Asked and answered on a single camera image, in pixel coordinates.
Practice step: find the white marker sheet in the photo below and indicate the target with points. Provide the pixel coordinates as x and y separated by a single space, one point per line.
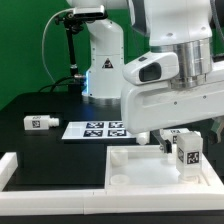
96 130

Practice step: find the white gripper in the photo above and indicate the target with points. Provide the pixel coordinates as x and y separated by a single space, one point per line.
154 106

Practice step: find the silver mounted camera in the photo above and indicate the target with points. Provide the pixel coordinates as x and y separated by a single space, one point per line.
90 12

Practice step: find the white U-shaped fence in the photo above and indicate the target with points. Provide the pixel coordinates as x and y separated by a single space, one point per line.
99 201

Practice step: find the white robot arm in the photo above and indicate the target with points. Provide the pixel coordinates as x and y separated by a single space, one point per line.
175 81

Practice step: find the black camera stand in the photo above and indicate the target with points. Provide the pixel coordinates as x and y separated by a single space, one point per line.
73 26

